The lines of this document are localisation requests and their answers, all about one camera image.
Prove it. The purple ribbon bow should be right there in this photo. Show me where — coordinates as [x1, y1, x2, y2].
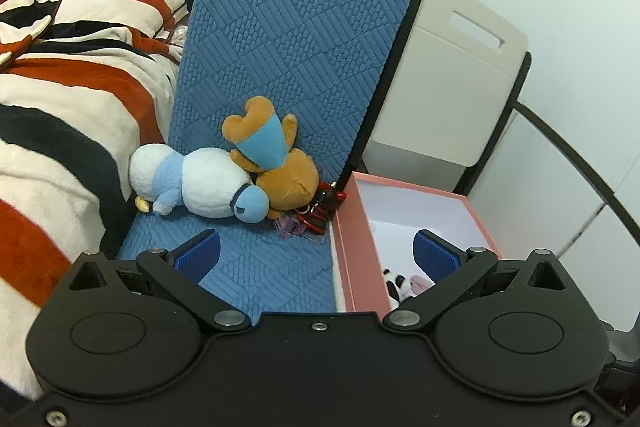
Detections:
[274, 212, 308, 239]

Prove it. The brown plush with blue hat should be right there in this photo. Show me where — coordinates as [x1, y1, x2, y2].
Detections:
[221, 96, 321, 222]

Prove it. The red black striped blanket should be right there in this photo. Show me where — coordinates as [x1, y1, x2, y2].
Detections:
[0, 0, 197, 400]

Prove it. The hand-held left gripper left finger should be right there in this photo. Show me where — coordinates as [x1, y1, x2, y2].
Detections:
[66, 229, 252, 334]

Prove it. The small pink toy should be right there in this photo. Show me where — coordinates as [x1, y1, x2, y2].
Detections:
[407, 273, 434, 296]

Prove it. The small panda toy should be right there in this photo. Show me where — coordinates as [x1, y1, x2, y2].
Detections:
[382, 268, 413, 308]

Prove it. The pink cardboard box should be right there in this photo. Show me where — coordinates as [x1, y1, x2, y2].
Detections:
[330, 172, 503, 314]

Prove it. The black curved tube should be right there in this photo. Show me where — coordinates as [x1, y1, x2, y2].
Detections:
[507, 99, 640, 233]

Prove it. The white and blue penguin plush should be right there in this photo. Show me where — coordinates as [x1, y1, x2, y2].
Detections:
[129, 145, 271, 224]

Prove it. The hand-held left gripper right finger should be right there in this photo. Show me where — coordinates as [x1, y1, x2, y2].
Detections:
[383, 229, 577, 334]

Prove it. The blue quilted seat cushion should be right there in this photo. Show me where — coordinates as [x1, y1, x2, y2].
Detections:
[116, 0, 413, 314]

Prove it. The red and black figurine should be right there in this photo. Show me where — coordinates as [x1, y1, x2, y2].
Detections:
[300, 181, 348, 236]

